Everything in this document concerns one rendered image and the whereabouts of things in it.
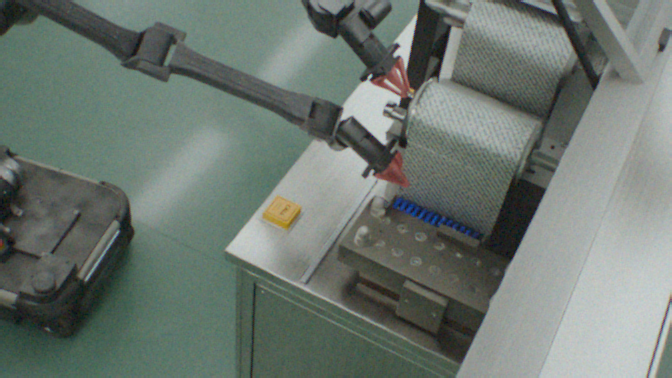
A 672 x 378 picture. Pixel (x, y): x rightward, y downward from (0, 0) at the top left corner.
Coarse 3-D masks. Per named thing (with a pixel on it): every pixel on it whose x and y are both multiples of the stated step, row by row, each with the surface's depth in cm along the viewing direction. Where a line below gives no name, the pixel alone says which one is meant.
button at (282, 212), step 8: (280, 200) 201; (288, 200) 201; (272, 208) 199; (280, 208) 199; (288, 208) 200; (296, 208) 200; (264, 216) 199; (272, 216) 197; (280, 216) 198; (288, 216) 198; (296, 216) 200; (280, 224) 198; (288, 224) 197
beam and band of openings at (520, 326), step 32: (608, 64) 131; (608, 96) 126; (640, 96) 127; (608, 128) 121; (576, 160) 116; (608, 160) 116; (576, 192) 112; (608, 192) 112; (544, 224) 107; (576, 224) 108; (544, 256) 104; (576, 256) 104; (512, 288) 100; (544, 288) 100; (512, 320) 97; (544, 320) 97; (480, 352) 93; (512, 352) 94; (544, 352) 94
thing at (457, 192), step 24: (408, 144) 179; (408, 168) 184; (432, 168) 181; (456, 168) 177; (408, 192) 190; (432, 192) 186; (456, 192) 182; (480, 192) 179; (504, 192) 176; (456, 216) 187; (480, 216) 184
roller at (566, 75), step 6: (582, 30) 179; (588, 30) 180; (582, 36) 178; (588, 36) 183; (582, 42) 177; (570, 54) 177; (570, 60) 177; (570, 66) 178; (564, 72) 179; (570, 72) 180; (564, 78) 180; (558, 84) 183; (564, 84) 181
